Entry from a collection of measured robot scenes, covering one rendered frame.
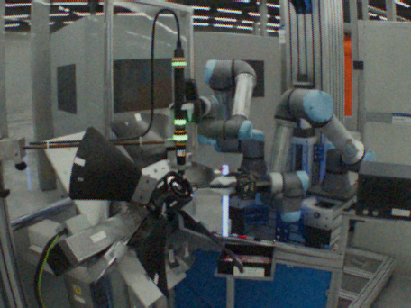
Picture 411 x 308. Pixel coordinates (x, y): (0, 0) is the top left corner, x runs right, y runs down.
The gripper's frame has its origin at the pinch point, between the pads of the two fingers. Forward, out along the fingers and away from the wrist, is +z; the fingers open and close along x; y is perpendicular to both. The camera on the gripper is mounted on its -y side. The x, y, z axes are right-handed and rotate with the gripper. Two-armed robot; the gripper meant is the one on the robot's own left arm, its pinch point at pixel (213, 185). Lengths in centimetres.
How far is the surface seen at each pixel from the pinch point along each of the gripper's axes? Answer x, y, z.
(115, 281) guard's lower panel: 83, -57, 48
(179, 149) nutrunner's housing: -15.5, 4.0, 12.0
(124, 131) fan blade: -19.5, -8.0, 30.7
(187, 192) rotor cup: -3.7, 13.2, 10.5
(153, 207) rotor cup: 0.6, 14.1, 21.9
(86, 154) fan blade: -21, 22, 41
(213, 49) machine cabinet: -24, -393, -67
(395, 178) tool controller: -6, 23, -63
